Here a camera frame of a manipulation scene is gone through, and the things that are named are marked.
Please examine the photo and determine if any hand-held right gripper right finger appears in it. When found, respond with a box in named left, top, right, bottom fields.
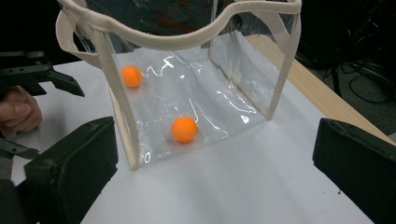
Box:
left=312, top=117, right=396, bottom=224

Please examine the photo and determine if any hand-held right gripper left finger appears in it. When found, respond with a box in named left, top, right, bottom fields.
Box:
left=17, top=116, right=120, bottom=224

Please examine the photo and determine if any plain orange ball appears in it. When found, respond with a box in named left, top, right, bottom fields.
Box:
left=120, top=64, right=144, bottom=89

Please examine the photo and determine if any orange ball with dark print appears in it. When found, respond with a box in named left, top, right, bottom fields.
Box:
left=170, top=116, right=199, bottom=144

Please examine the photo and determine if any clear plastic bag beige trim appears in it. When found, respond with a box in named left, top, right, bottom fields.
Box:
left=55, top=0, right=304, bottom=171

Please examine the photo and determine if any wooden table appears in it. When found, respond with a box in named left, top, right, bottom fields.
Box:
left=246, top=33, right=396, bottom=147

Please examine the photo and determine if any white table sheet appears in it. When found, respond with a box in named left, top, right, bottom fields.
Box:
left=10, top=60, right=376, bottom=224

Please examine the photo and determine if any bundle of floor cables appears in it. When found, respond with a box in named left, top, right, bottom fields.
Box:
left=295, top=0, right=396, bottom=105

